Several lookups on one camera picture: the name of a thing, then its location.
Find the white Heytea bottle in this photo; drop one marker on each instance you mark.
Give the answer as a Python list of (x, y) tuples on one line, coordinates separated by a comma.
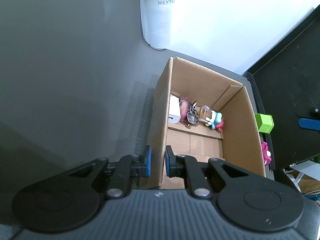
[(155, 18)]

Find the white charger cube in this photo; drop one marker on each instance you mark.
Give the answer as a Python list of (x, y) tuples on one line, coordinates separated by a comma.
[(174, 110)]

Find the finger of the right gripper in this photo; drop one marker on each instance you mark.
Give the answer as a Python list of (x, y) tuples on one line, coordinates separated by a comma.
[(310, 124)]

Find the brown cardboard box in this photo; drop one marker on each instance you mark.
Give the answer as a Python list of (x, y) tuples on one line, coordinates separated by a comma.
[(238, 143)]

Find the keychain bunch with charms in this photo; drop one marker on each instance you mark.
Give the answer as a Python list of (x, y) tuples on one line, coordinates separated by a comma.
[(191, 117)]

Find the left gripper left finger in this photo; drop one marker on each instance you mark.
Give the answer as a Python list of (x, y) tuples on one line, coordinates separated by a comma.
[(71, 199)]

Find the magenta plastic toy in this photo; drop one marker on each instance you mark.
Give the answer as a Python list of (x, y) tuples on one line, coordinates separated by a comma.
[(266, 153)]

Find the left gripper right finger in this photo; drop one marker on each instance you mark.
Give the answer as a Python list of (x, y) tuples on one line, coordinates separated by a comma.
[(244, 198)]

